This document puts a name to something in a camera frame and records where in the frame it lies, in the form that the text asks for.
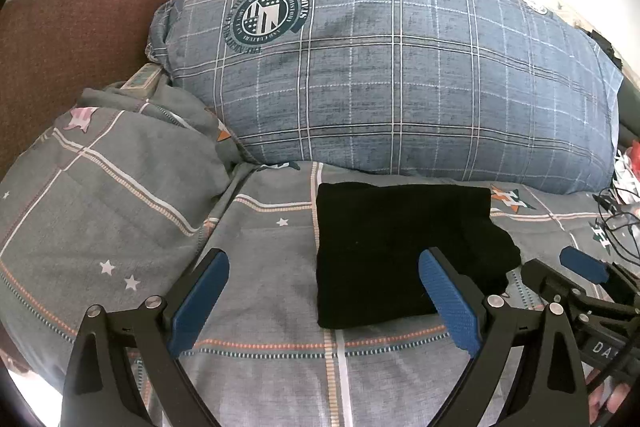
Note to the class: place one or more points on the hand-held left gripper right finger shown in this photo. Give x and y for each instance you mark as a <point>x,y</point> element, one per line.
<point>452,307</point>

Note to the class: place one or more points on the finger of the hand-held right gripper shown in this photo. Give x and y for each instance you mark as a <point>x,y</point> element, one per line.
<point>542,279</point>
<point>582,263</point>

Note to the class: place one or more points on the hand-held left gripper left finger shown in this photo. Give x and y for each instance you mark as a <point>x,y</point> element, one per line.
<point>200,302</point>

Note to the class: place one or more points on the black pants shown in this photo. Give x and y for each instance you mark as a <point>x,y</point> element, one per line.
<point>380,252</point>

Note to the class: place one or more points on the person's right hand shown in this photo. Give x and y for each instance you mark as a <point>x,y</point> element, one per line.
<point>612,399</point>

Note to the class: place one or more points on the grey star-print bedsheet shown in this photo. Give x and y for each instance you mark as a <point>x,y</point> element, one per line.
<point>280,372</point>

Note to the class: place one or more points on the grey star-print pillow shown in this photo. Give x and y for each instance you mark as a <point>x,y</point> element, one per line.
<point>100,187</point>

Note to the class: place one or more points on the dark cloth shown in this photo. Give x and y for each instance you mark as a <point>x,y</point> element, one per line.
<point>629,112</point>

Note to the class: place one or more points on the small flat box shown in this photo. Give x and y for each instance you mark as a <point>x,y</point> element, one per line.
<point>142,79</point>

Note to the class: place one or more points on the blue plaid pillow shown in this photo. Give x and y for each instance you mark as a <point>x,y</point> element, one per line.
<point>400,82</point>

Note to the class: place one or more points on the brown padded headboard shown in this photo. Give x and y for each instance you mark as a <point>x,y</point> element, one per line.
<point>75,32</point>

